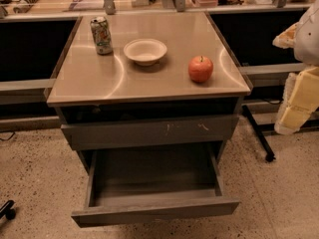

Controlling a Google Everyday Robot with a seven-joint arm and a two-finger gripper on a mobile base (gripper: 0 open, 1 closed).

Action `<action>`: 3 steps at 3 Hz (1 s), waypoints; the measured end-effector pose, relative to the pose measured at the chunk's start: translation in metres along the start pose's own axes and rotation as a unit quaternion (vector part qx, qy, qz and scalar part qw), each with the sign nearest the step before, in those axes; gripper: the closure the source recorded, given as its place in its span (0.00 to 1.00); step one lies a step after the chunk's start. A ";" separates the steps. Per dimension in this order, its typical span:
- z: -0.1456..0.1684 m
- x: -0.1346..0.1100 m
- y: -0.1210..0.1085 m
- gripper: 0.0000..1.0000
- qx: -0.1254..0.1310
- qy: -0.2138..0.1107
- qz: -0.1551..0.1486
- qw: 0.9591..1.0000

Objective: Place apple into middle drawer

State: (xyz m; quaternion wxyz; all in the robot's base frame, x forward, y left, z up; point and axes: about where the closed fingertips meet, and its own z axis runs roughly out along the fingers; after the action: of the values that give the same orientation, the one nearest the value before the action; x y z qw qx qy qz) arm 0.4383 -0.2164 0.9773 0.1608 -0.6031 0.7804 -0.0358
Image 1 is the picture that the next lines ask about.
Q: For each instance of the closed grey top drawer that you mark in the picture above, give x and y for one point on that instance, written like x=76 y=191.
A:
x=146 y=132

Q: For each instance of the white paper bowl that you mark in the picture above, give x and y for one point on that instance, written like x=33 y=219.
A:
x=145 y=52

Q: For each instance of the black chair caster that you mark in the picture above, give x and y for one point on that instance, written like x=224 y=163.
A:
x=7 y=210

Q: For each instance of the grey drawer cabinet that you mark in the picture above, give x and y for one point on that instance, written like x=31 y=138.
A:
x=94 y=88

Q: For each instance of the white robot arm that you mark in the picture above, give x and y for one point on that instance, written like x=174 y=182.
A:
x=306 y=45

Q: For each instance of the crushed green soda can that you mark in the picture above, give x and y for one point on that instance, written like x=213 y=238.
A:
x=101 y=35

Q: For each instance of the open grey middle drawer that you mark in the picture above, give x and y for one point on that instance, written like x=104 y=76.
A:
x=153 y=183

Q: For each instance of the black table leg frame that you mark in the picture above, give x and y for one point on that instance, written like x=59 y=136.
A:
x=261 y=130

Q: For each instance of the red apple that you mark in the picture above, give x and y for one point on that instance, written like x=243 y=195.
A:
x=200 y=69

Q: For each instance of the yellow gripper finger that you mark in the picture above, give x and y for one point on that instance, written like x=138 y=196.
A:
x=300 y=101
x=286 y=39

